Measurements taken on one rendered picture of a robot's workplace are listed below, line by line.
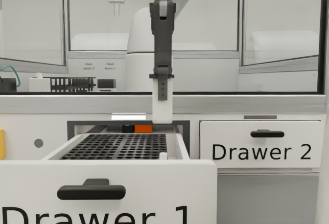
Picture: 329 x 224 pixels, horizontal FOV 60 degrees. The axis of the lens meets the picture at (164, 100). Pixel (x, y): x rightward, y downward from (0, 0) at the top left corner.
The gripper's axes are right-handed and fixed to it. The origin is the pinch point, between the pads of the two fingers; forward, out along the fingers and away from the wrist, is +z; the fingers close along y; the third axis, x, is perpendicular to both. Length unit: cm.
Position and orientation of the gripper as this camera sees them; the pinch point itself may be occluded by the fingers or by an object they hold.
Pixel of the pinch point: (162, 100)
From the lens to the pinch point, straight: 44.6
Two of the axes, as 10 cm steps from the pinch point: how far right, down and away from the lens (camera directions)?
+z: 0.0, 10.0, 0.9
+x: 10.0, 0.0, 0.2
